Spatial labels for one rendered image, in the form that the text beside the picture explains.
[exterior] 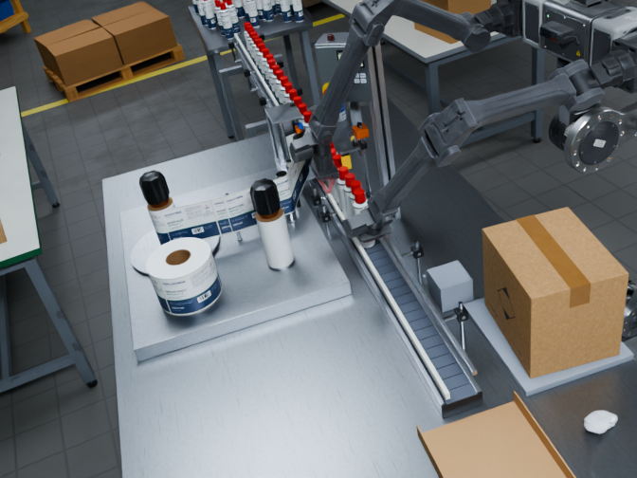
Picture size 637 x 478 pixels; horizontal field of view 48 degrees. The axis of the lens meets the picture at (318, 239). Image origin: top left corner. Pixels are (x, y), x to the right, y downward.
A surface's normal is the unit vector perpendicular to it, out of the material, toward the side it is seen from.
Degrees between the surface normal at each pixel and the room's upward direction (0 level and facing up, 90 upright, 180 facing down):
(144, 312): 0
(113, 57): 90
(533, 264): 0
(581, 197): 0
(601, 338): 90
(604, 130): 90
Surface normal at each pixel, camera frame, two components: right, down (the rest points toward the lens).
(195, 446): -0.16, -0.80
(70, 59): 0.50, 0.44
